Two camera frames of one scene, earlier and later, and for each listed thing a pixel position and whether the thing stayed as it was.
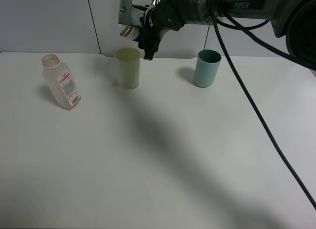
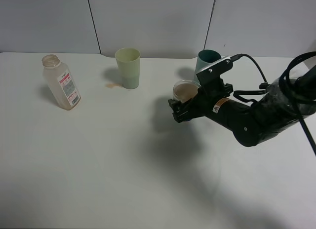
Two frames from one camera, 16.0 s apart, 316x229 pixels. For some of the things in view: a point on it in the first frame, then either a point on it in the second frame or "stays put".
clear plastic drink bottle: [58, 75] stays put
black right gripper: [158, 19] -> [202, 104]
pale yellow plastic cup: [128, 60] stays put
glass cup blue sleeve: [131, 32] -> [185, 90]
